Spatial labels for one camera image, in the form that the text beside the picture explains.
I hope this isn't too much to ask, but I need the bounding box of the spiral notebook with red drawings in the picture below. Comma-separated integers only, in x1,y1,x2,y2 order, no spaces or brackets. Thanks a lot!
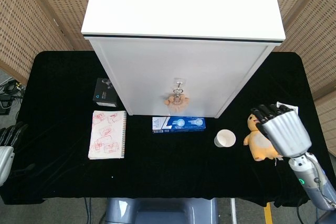
88,110,128,160

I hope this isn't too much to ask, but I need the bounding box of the large white board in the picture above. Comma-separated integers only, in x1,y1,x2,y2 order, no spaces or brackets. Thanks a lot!
80,0,286,119

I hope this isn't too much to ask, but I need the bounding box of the blue toothpaste box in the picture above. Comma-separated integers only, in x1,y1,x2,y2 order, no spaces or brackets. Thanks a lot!
152,115,207,134

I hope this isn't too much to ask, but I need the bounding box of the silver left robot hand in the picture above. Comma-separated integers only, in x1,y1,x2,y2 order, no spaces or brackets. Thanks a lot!
0,121,29,187

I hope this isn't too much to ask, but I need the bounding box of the woven folding screen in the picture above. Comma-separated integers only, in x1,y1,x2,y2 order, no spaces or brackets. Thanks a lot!
271,0,336,156
0,0,95,86

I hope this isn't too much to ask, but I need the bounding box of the black hanging cable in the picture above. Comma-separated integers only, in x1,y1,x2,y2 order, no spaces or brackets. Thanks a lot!
83,197,92,224

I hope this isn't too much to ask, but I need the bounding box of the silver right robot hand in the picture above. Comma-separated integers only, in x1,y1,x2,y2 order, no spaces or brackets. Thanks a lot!
249,104,312,158

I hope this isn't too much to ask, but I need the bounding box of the black product box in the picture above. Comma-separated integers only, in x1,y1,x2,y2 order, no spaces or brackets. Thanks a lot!
92,77,118,108

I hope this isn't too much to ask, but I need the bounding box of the black tablecloth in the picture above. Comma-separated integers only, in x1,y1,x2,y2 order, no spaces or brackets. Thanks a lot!
0,50,330,208

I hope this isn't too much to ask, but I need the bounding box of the fluffy brown keychain toy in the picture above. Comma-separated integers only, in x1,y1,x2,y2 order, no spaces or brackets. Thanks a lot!
164,89,190,113

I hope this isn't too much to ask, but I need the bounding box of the paper cup with green flower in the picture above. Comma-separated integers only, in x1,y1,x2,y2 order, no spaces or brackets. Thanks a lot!
213,129,236,148

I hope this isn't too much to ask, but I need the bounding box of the yellow plush toy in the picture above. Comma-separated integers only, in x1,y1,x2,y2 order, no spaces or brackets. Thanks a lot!
243,112,284,162

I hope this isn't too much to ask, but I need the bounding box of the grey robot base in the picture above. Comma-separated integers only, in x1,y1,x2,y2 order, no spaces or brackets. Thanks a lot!
101,197,218,224

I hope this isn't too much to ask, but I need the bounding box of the black floor cables bundle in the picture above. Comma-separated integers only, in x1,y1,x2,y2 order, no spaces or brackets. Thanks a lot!
0,77,26,116

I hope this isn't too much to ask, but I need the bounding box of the clear adhesive metal hook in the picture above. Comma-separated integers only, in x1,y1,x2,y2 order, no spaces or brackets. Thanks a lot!
173,77,186,91

